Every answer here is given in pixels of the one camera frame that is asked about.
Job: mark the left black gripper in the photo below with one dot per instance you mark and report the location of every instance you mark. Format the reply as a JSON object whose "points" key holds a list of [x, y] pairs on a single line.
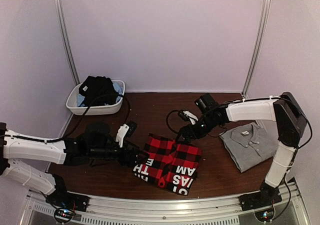
{"points": [[124, 161]]}

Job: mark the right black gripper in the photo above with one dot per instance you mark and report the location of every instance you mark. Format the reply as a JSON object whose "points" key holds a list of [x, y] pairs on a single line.
{"points": [[184, 130]]}

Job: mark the red black plaid shirt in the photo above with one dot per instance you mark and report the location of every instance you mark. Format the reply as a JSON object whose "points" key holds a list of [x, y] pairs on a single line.
{"points": [[171, 166]]}

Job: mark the white plastic laundry basket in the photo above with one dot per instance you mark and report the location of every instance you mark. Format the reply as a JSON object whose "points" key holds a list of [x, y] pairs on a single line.
{"points": [[72, 99]]}

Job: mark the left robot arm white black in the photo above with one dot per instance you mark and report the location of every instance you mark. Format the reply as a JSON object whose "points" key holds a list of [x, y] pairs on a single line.
{"points": [[14, 146]]}

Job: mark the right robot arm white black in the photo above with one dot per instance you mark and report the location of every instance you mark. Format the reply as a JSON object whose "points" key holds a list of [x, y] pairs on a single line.
{"points": [[290, 123]]}

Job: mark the folded grey button shirt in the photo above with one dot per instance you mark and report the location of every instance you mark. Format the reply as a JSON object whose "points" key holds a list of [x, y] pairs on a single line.
{"points": [[248, 145]]}

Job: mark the black shirt in basket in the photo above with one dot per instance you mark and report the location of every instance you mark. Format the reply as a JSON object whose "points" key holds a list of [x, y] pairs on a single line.
{"points": [[97, 91]]}

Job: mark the light blue shirt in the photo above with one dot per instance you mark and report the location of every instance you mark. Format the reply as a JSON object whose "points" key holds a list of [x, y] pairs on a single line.
{"points": [[80, 98]]}

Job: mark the left circuit board with leds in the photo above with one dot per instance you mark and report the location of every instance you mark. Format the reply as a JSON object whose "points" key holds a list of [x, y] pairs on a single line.
{"points": [[63, 215]]}

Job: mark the circuit board with leds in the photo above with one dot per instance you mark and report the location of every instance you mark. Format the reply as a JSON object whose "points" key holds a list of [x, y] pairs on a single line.
{"points": [[63, 215], [265, 215]]}

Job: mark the right circuit board with leds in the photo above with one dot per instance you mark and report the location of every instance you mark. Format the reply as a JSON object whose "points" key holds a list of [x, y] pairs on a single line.
{"points": [[265, 215]]}

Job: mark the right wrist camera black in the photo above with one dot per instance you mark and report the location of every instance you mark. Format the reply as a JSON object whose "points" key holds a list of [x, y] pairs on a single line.
{"points": [[205, 103]]}

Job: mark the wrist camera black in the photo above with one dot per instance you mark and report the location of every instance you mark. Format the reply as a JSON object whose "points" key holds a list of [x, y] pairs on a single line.
{"points": [[97, 134], [205, 103]]}

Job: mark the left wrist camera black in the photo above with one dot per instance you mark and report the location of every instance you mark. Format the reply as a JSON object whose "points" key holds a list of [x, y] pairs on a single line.
{"points": [[97, 134]]}

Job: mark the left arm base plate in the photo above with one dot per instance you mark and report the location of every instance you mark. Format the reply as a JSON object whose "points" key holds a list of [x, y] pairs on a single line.
{"points": [[71, 201]]}

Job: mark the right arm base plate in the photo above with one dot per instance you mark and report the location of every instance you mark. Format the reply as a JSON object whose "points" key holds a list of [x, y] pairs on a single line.
{"points": [[256, 200]]}

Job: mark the front aluminium rail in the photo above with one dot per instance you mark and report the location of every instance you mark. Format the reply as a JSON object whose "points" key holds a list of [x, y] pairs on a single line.
{"points": [[223, 210]]}

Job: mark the right aluminium frame post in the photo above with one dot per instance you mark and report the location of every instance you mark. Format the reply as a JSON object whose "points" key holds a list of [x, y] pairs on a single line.
{"points": [[264, 16]]}

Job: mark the aluminium frame post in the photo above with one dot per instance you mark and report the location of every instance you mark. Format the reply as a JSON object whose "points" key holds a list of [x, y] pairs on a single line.
{"points": [[264, 16], [66, 41]]}

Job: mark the left aluminium frame post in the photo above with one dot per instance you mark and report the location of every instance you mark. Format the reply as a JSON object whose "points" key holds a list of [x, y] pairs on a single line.
{"points": [[66, 41]]}

